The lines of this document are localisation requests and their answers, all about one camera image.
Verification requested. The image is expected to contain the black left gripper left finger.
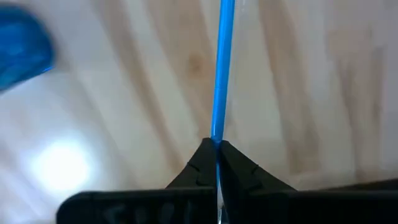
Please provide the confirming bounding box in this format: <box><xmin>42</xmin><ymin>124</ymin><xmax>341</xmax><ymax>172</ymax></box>
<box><xmin>55</xmin><ymin>138</ymin><xmax>218</xmax><ymax>224</ymax></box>

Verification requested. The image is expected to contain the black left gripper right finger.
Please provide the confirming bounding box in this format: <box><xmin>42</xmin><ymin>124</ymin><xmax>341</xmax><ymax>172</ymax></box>
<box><xmin>218</xmin><ymin>139</ymin><xmax>398</xmax><ymax>224</ymax></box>

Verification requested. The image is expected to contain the blue drinking straw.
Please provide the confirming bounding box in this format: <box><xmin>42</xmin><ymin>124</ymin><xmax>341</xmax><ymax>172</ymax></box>
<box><xmin>210</xmin><ymin>0</ymin><xmax>236</xmax><ymax>224</ymax></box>

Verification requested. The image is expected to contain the blue faceted plastic tumbler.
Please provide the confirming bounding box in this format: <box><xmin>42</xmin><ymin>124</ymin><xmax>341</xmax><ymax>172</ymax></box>
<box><xmin>0</xmin><ymin>4</ymin><xmax>57</xmax><ymax>92</ymax></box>

